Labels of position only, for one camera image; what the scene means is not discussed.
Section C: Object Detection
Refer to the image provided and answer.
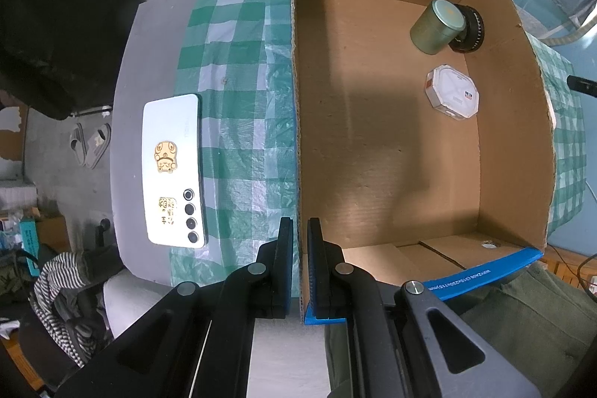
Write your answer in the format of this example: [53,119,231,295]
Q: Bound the white octagonal box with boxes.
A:
[425,65,479,120]

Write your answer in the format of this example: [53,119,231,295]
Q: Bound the green cylindrical tin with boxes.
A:
[410,0,465,54]

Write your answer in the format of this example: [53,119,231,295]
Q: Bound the blue-edged cardboard box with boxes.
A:
[291,0,555,299]

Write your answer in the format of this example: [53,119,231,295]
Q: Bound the white smartphone with stickers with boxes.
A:
[141,94,207,248]

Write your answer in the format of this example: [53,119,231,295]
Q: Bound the striped clothing pile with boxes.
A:
[29,251,110,368]

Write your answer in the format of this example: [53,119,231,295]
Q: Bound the olive green trousers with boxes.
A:
[325,263,596,397]

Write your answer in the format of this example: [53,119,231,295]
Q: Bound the pair of grey slippers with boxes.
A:
[69,123,111,170]

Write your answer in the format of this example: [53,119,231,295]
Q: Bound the green checkered tablecloth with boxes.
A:
[170,0,297,285]

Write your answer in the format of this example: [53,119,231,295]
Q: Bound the teal box on floor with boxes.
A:
[19,218,40,277]

